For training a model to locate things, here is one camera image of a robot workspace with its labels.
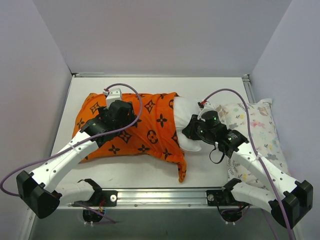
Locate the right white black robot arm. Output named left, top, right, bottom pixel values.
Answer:
left=182, top=110, right=314, bottom=230

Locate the aluminium rail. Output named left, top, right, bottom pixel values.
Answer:
left=241, top=74, right=257, bottom=104
left=27, top=187, right=261, bottom=210

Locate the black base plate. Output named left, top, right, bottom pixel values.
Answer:
left=71, top=190, right=118, bottom=207
left=206, top=189, right=240, bottom=207

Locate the orange black patterned pillowcase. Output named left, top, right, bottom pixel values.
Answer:
left=82, top=92, right=187, bottom=183

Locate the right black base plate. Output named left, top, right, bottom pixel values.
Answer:
left=206, top=189, right=240, bottom=207

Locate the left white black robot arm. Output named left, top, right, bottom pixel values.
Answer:
left=16, top=100, right=136, bottom=219

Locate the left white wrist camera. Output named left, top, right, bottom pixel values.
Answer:
left=103, top=88, right=122, bottom=108

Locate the front aluminium rail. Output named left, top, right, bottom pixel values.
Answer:
left=27, top=187, right=261, bottom=210

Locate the black looped cable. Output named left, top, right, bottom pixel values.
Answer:
left=209, top=142, right=225, bottom=165

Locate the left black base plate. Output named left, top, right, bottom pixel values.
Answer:
left=71, top=190, right=118, bottom=207

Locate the right side aluminium rail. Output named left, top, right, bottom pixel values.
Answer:
left=241, top=74, right=257, bottom=104

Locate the white animal print pillow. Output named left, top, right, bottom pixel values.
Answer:
left=215, top=98, right=289, bottom=174

